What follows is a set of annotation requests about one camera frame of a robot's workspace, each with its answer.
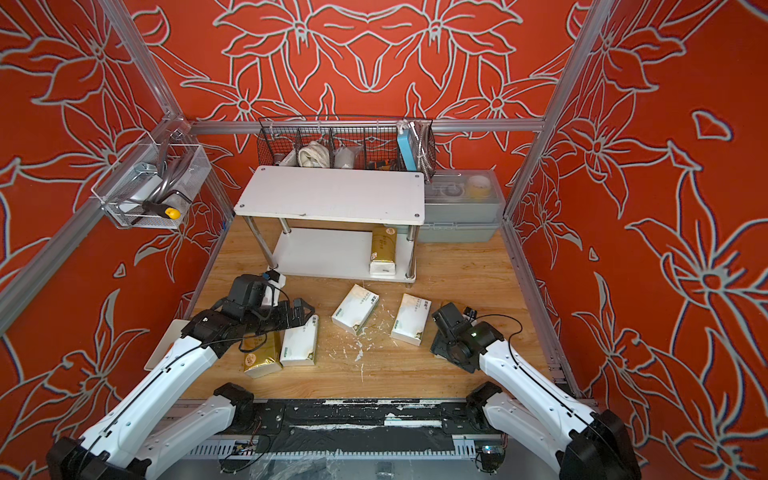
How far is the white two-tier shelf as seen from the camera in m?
0.74

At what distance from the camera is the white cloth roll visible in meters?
0.89

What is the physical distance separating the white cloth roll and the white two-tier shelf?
0.06 ft
